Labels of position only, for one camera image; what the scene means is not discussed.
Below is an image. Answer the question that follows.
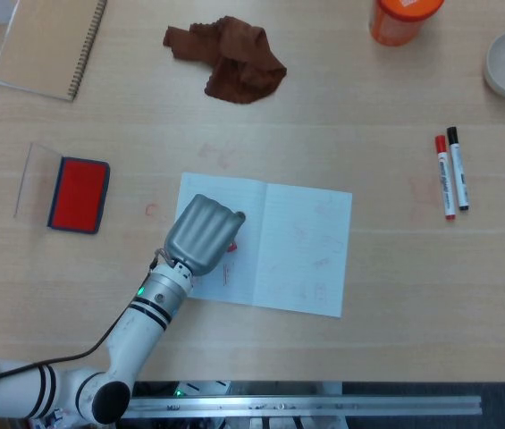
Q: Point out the brown spiral notebook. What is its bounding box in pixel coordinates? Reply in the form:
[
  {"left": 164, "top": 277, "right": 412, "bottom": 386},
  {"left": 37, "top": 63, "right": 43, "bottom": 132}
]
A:
[{"left": 0, "top": 0, "right": 108, "bottom": 103}]

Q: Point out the white printed plastic bag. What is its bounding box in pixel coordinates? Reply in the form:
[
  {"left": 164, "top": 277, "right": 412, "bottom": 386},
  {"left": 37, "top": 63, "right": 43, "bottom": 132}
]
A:
[{"left": 28, "top": 407, "right": 66, "bottom": 429}]

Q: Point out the brown crumpled cloth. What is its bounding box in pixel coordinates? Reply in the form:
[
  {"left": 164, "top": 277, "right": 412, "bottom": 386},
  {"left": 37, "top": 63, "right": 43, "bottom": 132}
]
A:
[{"left": 161, "top": 15, "right": 288, "bottom": 105}]

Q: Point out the orange canister with lid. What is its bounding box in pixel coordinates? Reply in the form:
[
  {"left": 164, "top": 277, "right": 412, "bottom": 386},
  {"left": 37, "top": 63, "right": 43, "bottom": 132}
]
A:
[{"left": 368, "top": 0, "right": 445, "bottom": 47}]

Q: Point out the red whiteboard marker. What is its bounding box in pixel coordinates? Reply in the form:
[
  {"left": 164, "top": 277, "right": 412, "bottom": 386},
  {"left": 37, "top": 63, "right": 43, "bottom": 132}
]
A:
[{"left": 434, "top": 135, "right": 458, "bottom": 220}]

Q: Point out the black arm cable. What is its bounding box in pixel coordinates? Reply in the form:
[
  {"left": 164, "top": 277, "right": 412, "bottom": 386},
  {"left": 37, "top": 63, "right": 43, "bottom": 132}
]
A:
[{"left": 0, "top": 248, "right": 171, "bottom": 377}]

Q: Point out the open white lined notebook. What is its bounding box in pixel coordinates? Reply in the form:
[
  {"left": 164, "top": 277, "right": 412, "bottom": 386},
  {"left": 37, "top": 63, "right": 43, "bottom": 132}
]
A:
[{"left": 163, "top": 172, "right": 353, "bottom": 319}]

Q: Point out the aluminium profile rail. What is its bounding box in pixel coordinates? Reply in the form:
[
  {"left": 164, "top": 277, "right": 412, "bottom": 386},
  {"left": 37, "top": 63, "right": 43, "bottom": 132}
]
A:
[{"left": 122, "top": 395, "right": 484, "bottom": 419}]

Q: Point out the white device with green light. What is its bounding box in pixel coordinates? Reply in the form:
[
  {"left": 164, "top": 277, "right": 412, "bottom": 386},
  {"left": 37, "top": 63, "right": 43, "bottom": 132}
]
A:
[{"left": 174, "top": 381, "right": 231, "bottom": 397}]

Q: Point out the red ink pad with lid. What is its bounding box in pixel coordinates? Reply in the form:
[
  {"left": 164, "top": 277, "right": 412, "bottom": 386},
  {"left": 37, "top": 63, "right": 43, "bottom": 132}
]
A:
[{"left": 13, "top": 142, "right": 111, "bottom": 235}]

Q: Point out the black whiteboard marker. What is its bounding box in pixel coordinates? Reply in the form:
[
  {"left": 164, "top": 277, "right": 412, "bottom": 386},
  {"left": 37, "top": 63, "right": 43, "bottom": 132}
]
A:
[{"left": 446, "top": 126, "right": 472, "bottom": 212}]

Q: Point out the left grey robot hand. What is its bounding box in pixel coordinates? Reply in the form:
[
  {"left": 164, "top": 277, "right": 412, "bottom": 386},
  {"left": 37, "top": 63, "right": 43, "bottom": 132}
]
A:
[{"left": 162, "top": 193, "right": 247, "bottom": 277}]

